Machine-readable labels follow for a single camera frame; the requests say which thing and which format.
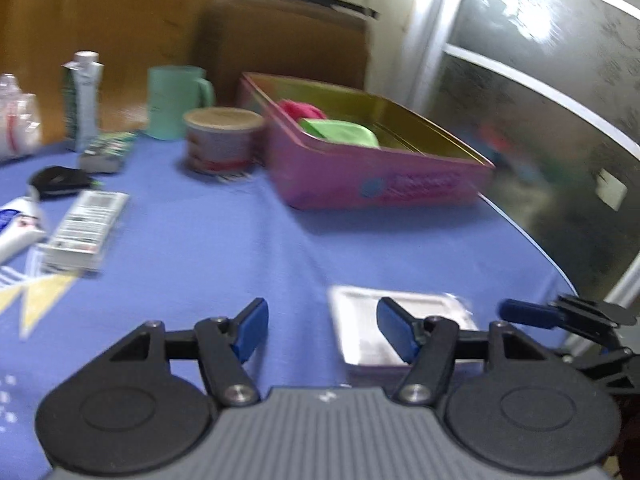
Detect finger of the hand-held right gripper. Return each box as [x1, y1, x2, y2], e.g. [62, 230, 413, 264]
[497, 294, 640, 393]

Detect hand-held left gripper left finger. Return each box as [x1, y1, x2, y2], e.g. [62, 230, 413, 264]
[109, 297, 269, 407]

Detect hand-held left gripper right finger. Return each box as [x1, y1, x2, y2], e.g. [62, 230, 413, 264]
[376, 297, 551, 403]

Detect white wipes packet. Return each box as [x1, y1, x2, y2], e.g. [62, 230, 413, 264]
[327, 284, 482, 377]

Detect pink biscuit tin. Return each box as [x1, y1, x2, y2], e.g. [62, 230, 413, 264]
[238, 72, 497, 211]

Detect green cloth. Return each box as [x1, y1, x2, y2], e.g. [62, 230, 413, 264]
[298, 117, 382, 150]

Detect pink knitted cloth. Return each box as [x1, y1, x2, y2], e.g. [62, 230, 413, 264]
[277, 99, 327, 122]

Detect blue tablecloth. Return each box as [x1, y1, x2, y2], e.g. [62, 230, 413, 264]
[0, 135, 581, 480]

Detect round paper tub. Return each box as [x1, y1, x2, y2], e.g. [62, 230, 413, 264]
[183, 107, 265, 177]

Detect white printed carton box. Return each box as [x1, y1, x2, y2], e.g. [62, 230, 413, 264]
[38, 189, 131, 274]

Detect frosted glass window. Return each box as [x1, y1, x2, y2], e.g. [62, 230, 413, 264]
[407, 0, 640, 356]

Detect green patterned small box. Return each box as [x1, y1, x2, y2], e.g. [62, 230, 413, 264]
[79, 131, 138, 174]

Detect black small pouch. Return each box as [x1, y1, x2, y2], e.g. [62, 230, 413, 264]
[28, 165, 104, 199]

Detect mint green mug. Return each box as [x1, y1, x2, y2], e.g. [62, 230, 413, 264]
[146, 65, 216, 141]

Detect white toothpaste tube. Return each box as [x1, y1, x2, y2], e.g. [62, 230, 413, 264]
[0, 195, 47, 264]

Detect white green drink carton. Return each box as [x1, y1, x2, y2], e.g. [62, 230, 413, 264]
[62, 50, 105, 154]

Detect brown chair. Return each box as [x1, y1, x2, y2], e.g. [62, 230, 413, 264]
[196, 0, 374, 107]

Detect clear plastic bag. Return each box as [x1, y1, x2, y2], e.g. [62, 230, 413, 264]
[0, 73, 43, 159]

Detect wooden panel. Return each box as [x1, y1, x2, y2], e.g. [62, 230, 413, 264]
[0, 0, 251, 147]

